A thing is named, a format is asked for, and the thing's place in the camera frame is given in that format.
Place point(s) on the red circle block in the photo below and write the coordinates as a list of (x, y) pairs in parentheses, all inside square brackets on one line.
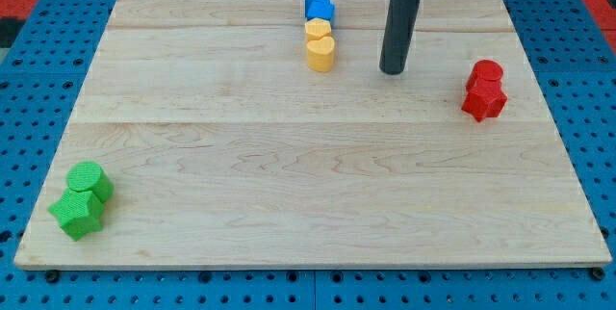
[(484, 72)]

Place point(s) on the green circle block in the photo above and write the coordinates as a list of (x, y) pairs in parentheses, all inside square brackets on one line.
[(90, 176)]

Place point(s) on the yellow heart block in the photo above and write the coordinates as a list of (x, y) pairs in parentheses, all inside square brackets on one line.
[(321, 54)]

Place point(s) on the wooden board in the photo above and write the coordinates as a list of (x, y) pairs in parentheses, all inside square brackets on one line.
[(227, 152)]

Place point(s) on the yellow pentagon block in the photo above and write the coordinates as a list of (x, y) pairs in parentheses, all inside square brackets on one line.
[(317, 28)]

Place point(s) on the blue cube block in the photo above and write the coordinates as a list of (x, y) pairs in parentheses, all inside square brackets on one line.
[(320, 10)]

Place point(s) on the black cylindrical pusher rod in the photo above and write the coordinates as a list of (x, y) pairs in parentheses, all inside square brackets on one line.
[(400, 22)]

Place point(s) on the red star block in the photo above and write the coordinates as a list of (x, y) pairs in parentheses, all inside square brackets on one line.
[(484, 99)]

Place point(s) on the green star block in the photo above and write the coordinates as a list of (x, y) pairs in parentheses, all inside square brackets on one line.
[(78, 213)]

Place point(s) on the blue pegboard base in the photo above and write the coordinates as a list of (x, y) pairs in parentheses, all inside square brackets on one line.
[(46, 65)]

